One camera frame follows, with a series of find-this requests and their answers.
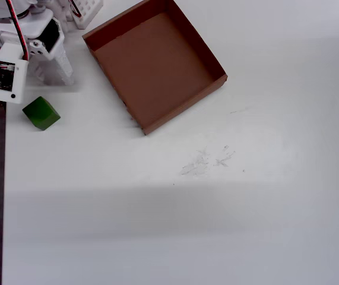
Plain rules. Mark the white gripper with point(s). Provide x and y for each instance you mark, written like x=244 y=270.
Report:
x=39 y=48

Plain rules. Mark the green cube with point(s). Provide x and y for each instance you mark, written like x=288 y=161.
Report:
x=40 y=114

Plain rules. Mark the brown cardboard box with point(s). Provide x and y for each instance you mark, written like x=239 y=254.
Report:
x=157 y=74

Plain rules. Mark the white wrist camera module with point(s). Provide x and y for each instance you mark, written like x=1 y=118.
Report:
x=4 y=74

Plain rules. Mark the white grid base plate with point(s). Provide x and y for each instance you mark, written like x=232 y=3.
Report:
x=86 y=12

